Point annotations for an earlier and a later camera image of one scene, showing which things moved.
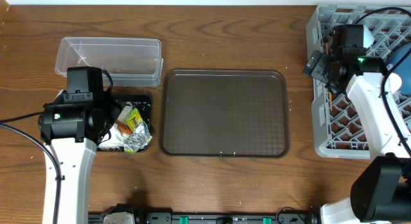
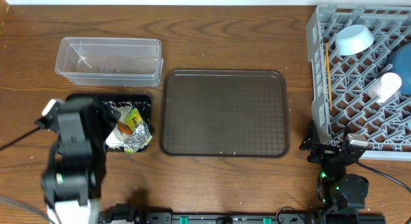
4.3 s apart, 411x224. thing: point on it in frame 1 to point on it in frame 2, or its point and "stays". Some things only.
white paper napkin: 115,140 stays
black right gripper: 319,61 to 323,152
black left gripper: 106,95 to 105,119
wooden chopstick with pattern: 327,52 stays
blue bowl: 404,70 stays
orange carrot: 124,128 stays
